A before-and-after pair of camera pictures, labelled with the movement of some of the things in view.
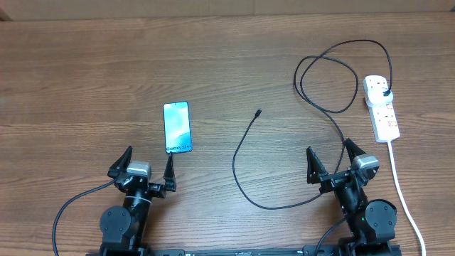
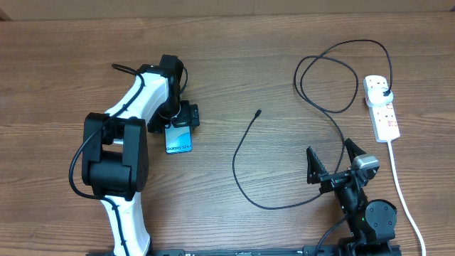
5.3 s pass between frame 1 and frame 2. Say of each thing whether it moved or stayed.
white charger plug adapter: stayed
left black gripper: moved
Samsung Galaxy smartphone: stayed
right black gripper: stayed
